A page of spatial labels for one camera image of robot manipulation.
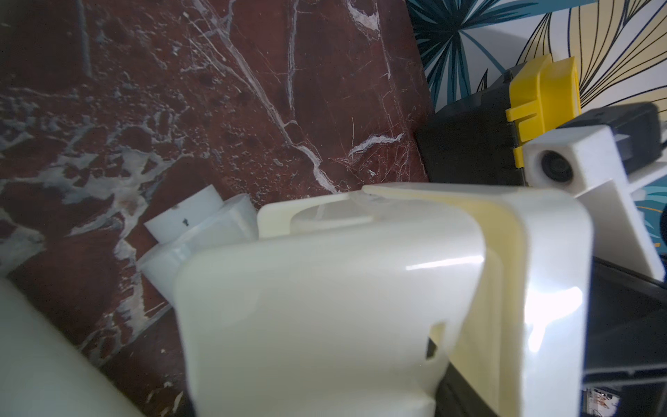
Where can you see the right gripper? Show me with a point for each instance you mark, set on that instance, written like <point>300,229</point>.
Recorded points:
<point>625,351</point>

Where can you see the white wrap dispenser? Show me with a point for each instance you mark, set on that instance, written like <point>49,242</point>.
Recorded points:
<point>356,304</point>

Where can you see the plastic wrap roll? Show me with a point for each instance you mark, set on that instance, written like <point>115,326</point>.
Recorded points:
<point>198,223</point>
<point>42,374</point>

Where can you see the yellow black toolbox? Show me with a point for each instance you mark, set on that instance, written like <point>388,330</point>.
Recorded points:
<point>480,139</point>

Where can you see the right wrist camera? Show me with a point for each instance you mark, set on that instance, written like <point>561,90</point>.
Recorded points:
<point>605,158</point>

